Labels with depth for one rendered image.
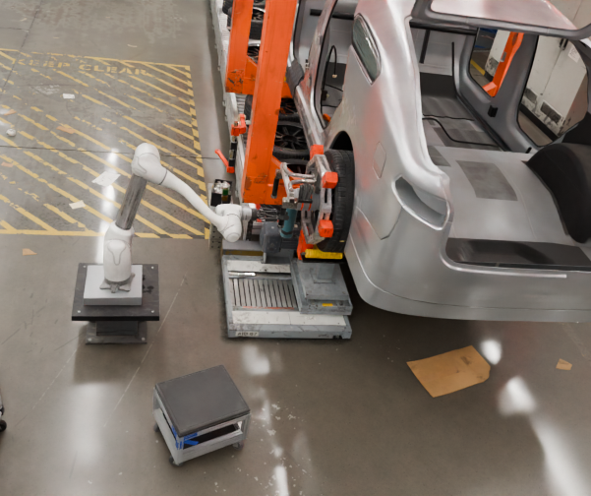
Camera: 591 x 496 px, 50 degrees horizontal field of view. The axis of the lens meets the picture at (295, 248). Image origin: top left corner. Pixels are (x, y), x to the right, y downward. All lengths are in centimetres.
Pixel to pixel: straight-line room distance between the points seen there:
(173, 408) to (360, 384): 131
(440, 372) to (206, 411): 172
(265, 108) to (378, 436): 215
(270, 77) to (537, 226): 195
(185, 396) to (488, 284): 164
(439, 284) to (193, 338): 170
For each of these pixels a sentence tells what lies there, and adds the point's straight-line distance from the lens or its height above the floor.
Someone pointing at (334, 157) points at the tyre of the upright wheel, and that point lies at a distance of 390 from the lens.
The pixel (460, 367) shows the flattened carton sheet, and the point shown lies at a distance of 445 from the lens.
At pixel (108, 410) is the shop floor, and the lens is 377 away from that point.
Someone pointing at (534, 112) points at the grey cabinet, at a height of 13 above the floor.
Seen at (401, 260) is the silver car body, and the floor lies 115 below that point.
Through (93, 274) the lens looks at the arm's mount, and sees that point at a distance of 408.
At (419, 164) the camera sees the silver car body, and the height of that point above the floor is 163.
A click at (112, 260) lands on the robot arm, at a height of 56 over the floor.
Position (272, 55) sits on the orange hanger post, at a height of 160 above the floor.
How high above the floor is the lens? 293
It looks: 35 degrees down
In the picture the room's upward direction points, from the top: 12 degrees clockwise
